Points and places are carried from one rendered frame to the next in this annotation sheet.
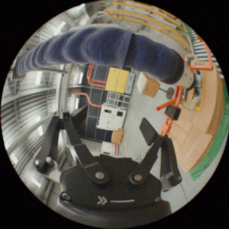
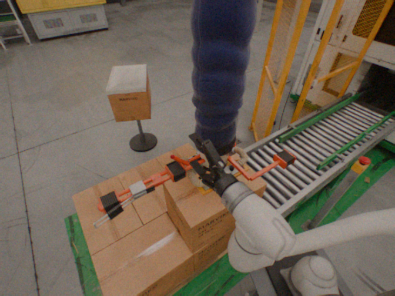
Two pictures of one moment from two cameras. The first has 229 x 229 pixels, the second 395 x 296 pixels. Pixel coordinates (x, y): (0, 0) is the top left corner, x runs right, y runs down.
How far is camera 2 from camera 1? 0.70 m
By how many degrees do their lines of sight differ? 61
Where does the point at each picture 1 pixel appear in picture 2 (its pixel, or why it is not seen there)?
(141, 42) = (230, 118)
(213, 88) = not seen: hidden behind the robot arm
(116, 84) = not seen: outside the picture
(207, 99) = (215, 197)
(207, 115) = (204, 212)
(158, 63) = (216, 134)
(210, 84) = not seen: hidden behind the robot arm
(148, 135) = (200, 170)
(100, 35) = (234, 89)
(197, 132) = (163, 232)
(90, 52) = (215, 83)
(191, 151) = (139, 260)
